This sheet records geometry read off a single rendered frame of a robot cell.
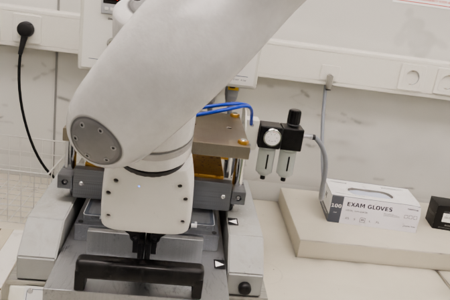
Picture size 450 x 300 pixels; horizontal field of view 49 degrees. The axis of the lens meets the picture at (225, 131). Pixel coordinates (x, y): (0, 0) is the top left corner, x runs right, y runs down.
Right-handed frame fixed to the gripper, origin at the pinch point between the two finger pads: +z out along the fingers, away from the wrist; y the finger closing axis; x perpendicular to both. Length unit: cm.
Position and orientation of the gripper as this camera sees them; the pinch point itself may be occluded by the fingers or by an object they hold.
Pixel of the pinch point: (144, 244)
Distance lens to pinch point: 63.9
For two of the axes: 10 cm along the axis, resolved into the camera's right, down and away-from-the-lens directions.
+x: -0.2, -6.0, 8.0
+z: -1.4, 7.9, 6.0
